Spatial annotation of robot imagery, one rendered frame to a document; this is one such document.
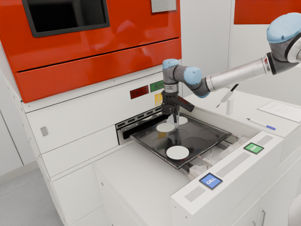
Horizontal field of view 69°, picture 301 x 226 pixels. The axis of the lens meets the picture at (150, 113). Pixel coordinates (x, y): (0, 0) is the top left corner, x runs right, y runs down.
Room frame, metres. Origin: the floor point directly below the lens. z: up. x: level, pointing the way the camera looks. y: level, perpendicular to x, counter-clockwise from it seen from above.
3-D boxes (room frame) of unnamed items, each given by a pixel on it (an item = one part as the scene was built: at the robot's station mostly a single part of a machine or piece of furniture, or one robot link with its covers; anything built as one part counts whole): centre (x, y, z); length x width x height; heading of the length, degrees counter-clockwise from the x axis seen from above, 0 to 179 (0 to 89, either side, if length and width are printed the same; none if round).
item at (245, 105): (1.10, -0.50, 0.89); 0.62 x 0.35 x 0.14; 35
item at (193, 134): (0.96, -0.13, 0.90); 0.34 x 0.34 x 0.01; 35
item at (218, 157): (0.75, -0.30, 0.87); 0.36 x 0.08 x 0.03; 125
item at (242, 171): (0.62, -0.28, 0.89); 0.55 x 0.09 x 0.14; 125
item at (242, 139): (0.85, -0.43, 0.89); 0.08 x 0.03 x 0.03; 35
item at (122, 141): (1.12, 0.00, 0.89); 0.44 x 0.02 x 0.10; 125
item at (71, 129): (1.03, 0.16, 1.02); 0.82 x 0.03 x 0.40; 125
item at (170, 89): (1.03, -0.12, 1.13); 0.08 x 0.08 x 0.05
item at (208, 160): (0.71, -0.23, 0.89); 0.08 x 0.03 x 0.03; 35
